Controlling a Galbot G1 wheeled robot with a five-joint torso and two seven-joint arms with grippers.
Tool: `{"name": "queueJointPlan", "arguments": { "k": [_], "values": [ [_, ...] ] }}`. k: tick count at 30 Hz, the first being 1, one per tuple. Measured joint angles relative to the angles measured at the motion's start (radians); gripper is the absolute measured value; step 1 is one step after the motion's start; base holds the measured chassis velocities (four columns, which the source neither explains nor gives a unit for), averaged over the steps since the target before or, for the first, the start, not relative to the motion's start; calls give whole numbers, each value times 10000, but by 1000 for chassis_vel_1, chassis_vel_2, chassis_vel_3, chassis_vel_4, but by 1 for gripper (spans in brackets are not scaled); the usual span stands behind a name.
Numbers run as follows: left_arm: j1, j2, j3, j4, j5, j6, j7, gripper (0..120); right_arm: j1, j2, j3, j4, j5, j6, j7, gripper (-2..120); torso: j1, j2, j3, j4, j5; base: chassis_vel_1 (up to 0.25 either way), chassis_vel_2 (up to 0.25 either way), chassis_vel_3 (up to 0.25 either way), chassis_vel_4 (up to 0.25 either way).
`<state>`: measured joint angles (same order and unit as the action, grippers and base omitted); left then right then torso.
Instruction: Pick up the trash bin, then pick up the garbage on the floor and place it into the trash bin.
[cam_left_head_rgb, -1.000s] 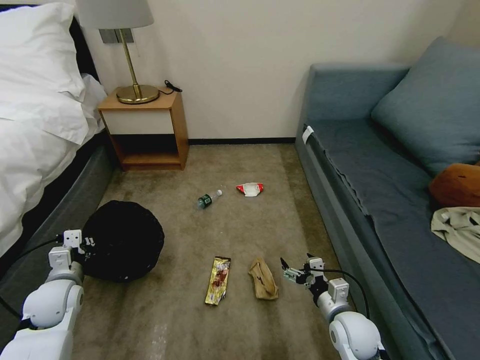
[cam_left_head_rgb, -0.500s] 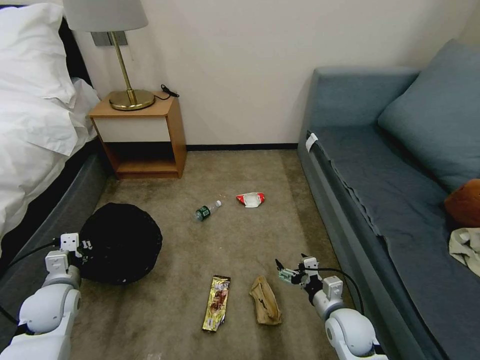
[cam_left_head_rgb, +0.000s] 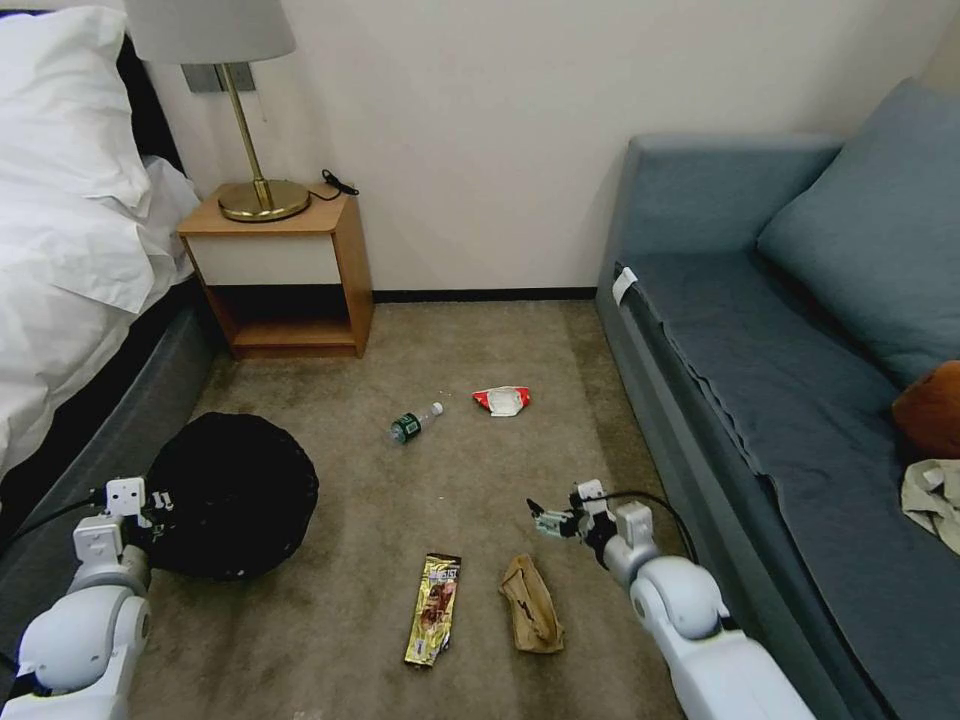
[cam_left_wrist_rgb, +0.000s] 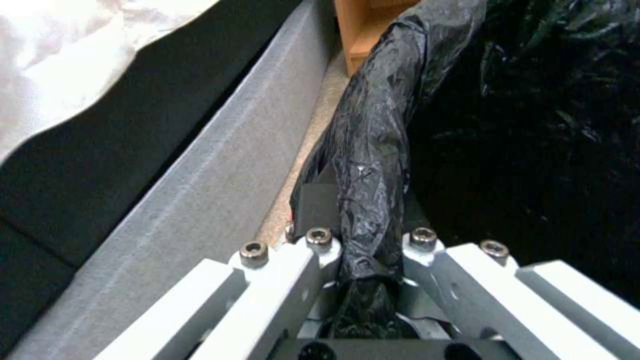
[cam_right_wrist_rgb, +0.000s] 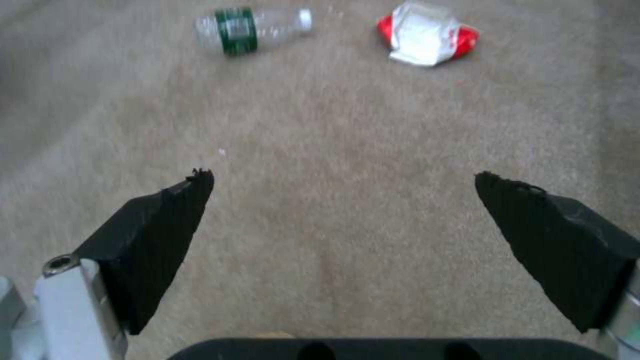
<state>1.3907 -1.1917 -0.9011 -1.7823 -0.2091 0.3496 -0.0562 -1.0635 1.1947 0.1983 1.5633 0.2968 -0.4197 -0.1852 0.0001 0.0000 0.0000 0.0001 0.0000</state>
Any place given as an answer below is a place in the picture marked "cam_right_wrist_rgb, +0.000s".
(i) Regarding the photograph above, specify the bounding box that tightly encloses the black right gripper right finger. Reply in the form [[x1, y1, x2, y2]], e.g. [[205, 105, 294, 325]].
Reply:
[[474, 171, 640, 360]]

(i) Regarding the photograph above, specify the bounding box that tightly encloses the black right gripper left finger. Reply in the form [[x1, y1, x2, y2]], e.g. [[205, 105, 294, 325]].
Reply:
[[0, 167, 216, 360]]

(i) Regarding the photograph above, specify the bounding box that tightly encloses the clear bottle with green label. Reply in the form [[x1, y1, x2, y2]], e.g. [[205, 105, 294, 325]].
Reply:
[[193, 6, 315, 58]]

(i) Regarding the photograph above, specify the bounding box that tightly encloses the red and white crumpled wrapper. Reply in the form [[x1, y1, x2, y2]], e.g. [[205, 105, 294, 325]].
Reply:
[[375, 0, 481, 68]]

